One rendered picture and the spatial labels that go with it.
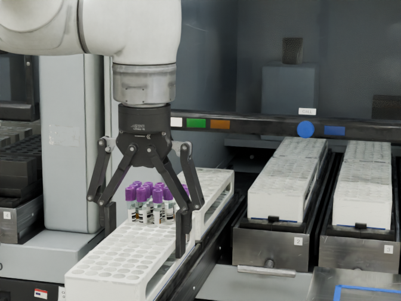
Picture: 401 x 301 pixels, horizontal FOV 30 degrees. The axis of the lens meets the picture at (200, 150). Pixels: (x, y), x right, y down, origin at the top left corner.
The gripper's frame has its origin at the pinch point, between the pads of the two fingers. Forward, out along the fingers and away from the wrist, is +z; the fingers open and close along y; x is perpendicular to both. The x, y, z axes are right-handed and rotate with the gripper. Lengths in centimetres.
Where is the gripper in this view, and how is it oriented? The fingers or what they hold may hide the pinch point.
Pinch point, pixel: (145, 238)
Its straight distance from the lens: 112.0
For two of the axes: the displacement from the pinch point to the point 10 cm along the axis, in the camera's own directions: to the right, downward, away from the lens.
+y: 9.7, 0.6, -2.3
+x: 2.4, -2.1, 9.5
